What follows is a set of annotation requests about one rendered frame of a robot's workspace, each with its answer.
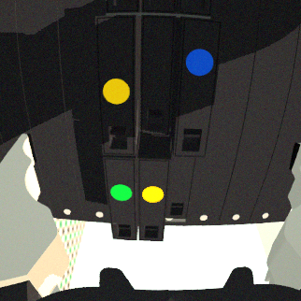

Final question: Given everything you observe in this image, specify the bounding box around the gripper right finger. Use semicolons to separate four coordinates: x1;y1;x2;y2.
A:
265;143;301;291

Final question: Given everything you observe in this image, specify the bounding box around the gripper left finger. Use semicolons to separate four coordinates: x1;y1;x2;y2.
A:
0;134;69;301

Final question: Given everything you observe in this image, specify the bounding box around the black server rack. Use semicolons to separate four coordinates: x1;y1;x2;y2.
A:
0;0;301;241

